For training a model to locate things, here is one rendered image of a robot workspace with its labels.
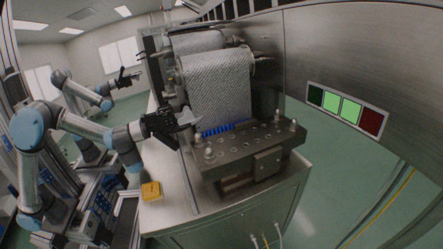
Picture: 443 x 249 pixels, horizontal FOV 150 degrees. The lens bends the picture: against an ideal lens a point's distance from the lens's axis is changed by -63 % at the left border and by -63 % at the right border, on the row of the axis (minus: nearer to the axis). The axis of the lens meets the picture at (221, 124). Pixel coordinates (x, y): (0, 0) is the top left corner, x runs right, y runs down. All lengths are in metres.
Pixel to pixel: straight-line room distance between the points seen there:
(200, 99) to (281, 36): 0.35
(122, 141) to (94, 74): 6.10
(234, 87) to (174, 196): 0.45
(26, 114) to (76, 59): 6.34
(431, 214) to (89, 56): 7.09
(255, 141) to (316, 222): 1.18
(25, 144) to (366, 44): 0.90
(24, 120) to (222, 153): 0.62
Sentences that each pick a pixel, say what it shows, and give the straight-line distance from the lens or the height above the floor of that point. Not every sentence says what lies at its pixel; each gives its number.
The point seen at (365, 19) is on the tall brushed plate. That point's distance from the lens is 0.42.
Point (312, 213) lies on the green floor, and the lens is 1.61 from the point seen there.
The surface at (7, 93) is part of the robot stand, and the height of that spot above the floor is 1.46.
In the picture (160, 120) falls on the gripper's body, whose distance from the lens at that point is 0.53.
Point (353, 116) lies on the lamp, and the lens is 0.44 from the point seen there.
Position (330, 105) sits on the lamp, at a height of 1.17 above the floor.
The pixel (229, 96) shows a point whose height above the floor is 1.14.
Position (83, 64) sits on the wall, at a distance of 6.75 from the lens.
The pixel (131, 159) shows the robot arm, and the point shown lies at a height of 1.03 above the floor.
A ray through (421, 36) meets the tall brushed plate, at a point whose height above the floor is 1.38.
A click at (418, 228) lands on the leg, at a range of 0.74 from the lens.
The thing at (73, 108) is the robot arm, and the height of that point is 1.17.
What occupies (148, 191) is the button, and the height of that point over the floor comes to 0.92.
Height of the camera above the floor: 1.35
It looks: 30 degrees down
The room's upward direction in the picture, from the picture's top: 8 degrees counter-clockwise
